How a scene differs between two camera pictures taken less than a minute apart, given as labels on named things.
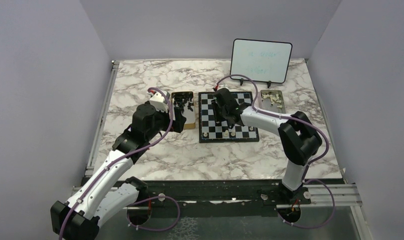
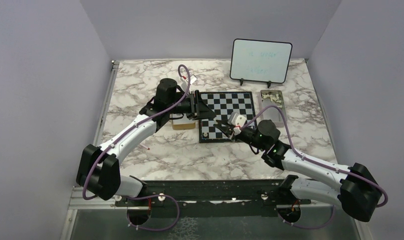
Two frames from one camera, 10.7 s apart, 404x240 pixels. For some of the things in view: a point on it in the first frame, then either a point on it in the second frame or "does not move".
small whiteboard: (266, 61) does not move
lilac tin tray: (265, 103) does not move
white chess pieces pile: (273, 98) does not move
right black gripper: (217, 117) -> (226, 129)
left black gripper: (178, 124) -> (200, 109)
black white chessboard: (211, 131) does not move
